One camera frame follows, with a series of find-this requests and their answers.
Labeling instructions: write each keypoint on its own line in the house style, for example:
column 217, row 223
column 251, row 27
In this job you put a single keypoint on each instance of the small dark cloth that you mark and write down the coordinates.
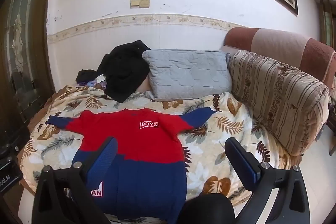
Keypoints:
column 85, row 75

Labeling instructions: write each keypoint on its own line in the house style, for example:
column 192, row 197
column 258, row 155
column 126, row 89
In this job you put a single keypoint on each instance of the grey quilted pillow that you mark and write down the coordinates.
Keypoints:
column 186, row 73

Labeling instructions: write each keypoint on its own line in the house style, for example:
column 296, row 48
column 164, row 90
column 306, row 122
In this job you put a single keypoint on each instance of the leaf print blanket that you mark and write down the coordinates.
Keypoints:
column 223, row 119

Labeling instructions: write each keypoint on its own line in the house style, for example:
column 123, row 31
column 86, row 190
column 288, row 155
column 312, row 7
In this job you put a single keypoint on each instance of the purple and white cloth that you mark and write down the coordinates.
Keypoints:
column 99, row 81

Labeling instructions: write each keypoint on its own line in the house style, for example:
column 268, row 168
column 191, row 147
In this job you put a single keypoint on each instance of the red and blue sweater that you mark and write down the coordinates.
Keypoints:
column 147, row 145

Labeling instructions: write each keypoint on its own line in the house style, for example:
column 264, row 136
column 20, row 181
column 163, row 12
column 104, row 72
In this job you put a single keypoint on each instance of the wooden door with glass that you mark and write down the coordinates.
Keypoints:
column 23, row 29

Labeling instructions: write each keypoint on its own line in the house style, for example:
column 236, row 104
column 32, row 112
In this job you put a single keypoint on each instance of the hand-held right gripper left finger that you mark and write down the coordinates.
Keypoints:
column 106, row 157

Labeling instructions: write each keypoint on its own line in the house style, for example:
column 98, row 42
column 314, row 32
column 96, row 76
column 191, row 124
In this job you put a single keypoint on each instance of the black garment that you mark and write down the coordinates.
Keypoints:
column 123, row 69

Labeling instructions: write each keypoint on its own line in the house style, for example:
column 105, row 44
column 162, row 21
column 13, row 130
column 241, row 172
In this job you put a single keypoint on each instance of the beige wall switch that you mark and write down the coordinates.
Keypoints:
column 145, row 2
column 135, row 3

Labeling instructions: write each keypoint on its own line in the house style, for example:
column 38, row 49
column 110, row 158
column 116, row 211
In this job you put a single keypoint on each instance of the person's black-clad knee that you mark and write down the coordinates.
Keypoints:
column 204, row 209

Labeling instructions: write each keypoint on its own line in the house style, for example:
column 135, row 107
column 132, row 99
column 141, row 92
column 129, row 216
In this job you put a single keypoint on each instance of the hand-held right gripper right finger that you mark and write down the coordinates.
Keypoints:
column 242, row 161

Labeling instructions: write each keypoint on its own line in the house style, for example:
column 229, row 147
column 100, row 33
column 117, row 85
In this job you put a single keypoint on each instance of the wooden door frame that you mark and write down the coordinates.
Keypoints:
column 326, row 22

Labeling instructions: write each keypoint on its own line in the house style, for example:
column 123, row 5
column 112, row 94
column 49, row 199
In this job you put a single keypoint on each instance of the striped brown sofa cushion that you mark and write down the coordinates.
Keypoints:
column 278, row 100

